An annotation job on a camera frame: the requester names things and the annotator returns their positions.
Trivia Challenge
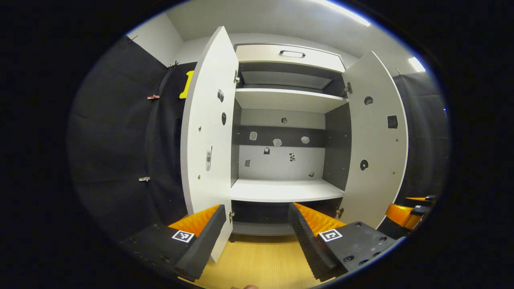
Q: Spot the beige cabinet drawer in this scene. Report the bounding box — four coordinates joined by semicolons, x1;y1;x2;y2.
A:
235;43;347;73

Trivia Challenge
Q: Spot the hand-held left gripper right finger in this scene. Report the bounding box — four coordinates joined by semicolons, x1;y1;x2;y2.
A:
288;202;398;281

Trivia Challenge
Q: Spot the black backdrop cloth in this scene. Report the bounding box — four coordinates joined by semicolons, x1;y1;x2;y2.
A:
67;35;450;241

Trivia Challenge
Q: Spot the cabinet door with headphone sticker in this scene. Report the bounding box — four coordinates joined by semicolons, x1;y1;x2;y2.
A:
339;51;409;229

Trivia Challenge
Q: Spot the white cabinet shelf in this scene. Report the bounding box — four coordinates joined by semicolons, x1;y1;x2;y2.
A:
234;88;349;114
230;178;346;203

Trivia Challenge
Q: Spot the cabinet door with camera sticker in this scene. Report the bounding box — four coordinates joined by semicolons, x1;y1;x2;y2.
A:
180;26;240;263

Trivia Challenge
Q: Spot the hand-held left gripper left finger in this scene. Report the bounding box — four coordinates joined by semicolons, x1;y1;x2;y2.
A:
120;204;227;282

